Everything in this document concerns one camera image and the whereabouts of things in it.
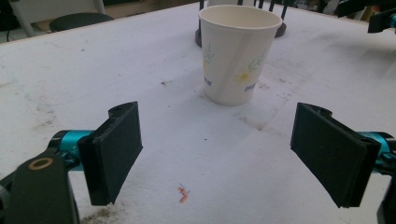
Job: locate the small orange scrap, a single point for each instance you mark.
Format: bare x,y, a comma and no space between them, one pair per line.
183,195

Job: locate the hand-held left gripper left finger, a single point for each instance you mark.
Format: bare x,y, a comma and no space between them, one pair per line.
112,152

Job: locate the black round stool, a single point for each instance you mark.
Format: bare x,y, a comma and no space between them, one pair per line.
79,21

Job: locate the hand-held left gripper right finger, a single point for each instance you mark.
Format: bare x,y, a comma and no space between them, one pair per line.
333,155

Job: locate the white floral paper cup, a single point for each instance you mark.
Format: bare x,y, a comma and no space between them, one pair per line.
236,62

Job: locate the white foam mat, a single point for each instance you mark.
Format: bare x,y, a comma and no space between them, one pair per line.
186,149

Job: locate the white metal stand frame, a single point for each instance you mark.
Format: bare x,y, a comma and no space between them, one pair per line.
21,18

